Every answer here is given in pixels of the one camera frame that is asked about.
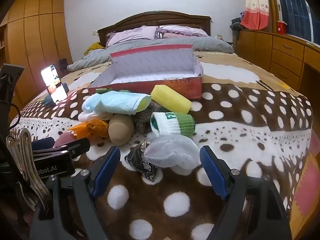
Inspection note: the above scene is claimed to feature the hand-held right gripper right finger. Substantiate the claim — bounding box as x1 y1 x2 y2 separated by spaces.
199 145 293 240

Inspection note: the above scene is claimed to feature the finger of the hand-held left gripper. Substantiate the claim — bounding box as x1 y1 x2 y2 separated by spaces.
32 137 55 151
32 137 90 160

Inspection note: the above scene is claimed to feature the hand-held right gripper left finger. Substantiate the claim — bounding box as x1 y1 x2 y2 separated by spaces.
30 146 122 240

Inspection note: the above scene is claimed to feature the pink cloth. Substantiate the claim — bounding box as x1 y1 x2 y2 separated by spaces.
54 132 77 148

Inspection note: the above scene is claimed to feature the orange fabric flower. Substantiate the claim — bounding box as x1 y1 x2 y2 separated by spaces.
68 118 110 138

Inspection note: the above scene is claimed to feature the plain white sock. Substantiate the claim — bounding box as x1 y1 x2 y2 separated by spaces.
78 110 113 122

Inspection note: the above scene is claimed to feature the beige stocking ball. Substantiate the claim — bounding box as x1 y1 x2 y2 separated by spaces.
108 114 135 146

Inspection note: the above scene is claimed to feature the white mesh cloth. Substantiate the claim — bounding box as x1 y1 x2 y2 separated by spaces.
144 132 202 170

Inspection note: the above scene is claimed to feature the grey knitted slipper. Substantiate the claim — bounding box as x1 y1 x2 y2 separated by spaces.
132 102 170 134

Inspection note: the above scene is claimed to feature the green and white sock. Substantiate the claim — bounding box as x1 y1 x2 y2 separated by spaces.
150 112 196 137

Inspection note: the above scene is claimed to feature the light blue towel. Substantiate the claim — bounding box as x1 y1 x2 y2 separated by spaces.
82 91 152 113

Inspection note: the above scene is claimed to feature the green ribbon bow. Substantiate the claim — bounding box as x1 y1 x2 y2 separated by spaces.
99 87 130 95

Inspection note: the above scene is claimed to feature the yellow sponge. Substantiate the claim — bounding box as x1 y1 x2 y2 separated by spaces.
151 84 192 114

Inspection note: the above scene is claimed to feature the red cardboard shoebox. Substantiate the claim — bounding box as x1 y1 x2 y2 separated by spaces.
87 44 203 100

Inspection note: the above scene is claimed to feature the smartphone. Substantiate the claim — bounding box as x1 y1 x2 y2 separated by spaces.
41 64 68 104

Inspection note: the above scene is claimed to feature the printed sheep blanket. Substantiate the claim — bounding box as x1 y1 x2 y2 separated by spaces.
10 51 320 240

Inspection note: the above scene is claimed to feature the wooden wardrobe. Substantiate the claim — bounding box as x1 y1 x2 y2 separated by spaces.
0 0 73 110

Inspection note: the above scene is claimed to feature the yellow cloth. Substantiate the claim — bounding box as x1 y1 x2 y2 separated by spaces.
84 42 105 55

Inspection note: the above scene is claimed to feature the grey duvet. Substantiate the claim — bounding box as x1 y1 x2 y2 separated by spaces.
67 35 234 71

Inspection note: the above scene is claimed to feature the wooden dresser cabinet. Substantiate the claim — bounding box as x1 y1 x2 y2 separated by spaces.
236 29 320 110

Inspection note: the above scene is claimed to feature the pink ruffled pillow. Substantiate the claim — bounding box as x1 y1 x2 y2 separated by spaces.
162 32 193 39

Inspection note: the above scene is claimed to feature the lilac ruffled pillow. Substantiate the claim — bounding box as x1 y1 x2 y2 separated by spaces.
156 25 208 39

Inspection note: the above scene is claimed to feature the dark clothes pile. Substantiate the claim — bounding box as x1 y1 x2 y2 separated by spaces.
230 12 247 34

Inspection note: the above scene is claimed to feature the wooden headboard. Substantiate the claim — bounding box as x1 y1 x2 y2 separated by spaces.
97 10 212 46

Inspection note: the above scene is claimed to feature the cream and red curtain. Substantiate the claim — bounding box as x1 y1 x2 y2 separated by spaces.
240 0 270 30

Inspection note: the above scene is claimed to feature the window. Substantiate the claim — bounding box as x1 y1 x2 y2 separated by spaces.
274 0 315 43

